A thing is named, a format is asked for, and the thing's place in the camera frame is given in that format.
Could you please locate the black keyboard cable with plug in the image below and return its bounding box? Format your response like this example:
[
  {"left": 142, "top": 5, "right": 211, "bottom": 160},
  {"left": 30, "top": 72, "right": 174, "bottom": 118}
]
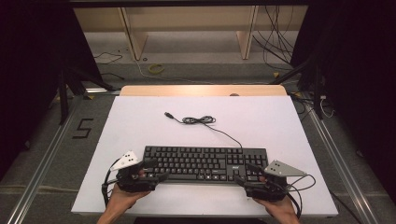
[{"left": 163, "top": 111, "right": 244, "bottom": 149}]

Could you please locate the bundle of black hanging cables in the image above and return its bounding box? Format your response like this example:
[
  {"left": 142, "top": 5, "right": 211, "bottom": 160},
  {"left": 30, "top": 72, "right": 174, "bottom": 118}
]
[{"left": 251, "top": 5, "right": 296, "bottom": 71}]

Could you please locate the yellow tape roll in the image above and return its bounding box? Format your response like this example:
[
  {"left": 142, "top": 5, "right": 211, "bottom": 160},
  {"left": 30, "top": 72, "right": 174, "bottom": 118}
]
[{"left": 148, "top": 63, "right": 165, "bottom": 75}]

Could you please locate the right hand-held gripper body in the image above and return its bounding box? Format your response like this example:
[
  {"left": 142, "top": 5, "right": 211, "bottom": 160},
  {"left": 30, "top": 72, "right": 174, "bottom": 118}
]
[{"left": 244, "top": 160, "right": 307, "bottom": 203}]

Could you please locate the light wooden table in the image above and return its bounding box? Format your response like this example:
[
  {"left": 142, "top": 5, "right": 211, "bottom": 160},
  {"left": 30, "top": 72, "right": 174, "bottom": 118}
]
[{"left": 120, "top": 85, "right": 288, "bottom": 97}]

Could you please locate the person's right hand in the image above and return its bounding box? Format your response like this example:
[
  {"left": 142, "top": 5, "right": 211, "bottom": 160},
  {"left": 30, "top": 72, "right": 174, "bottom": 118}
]
[{"left": 253, "top": 195, "right": 300, "bottom": 222}]

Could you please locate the black computer keyboard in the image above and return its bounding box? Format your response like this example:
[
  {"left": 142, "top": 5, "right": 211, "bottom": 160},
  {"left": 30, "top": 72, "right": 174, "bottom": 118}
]
[{"left": 142, "top": 145, "right": 269, "bottom": 185}]

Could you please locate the black tripod stand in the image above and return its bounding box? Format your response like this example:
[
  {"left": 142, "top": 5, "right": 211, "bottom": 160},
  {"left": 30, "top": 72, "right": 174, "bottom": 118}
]
[
  {"left": 56, "top": 65, "right": 117, "bottom": 126},
  {"left": 269, "top": 55, "right": 325, "bottom": 120}
]

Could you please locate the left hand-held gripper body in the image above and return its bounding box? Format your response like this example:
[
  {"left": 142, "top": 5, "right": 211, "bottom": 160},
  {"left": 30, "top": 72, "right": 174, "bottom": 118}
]
[{"left": 110, "top": 150, "right": 157, "bottom": 193}]

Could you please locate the white table cover board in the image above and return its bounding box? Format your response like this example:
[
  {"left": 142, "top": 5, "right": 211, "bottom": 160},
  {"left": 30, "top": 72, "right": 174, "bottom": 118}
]
[{"left": 70, "top": 95, "right": 339, "bottom": 218}]

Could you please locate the person's left hand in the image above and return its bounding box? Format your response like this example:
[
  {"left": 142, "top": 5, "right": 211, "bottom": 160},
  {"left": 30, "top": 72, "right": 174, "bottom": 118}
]
[{"left": 106, "top": 183, "right": 151, "bottom": 216}]

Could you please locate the thin black floor cable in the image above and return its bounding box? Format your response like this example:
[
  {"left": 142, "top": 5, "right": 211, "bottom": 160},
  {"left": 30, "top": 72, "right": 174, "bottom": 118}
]
[{"left": 93, "top": 51, "right": 124, "bottom": 65}]

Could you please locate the black curtain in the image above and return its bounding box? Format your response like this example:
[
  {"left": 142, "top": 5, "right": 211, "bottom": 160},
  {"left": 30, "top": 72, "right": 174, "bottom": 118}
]
[
  {"left": 290, "top": 0, "right": 396, "bottom": 197},
  {"left": 0, "top": 0, "right": 104, "bottom": 181}
]

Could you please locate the aluminium floor rail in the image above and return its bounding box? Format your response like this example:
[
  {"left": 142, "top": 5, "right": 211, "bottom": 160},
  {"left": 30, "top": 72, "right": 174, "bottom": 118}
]
[
  {"left": 302, "top": 101, "right": 380, "bottom": 224},
  {"left": 6, "top": 102, "right": 86, "bottom": 224}
]

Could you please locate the left hand-held gripper black cable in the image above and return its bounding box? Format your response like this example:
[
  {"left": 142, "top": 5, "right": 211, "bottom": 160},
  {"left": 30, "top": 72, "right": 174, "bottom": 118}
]
[{"left": 101, "top": 158, "right": 121, "bottom": 207}]

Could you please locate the tangle of floor cables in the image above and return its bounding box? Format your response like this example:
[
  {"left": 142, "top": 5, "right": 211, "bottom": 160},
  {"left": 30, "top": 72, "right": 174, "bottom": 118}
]
[{"left": 288, "top": 91, "right": 336, "bottom": 120}]

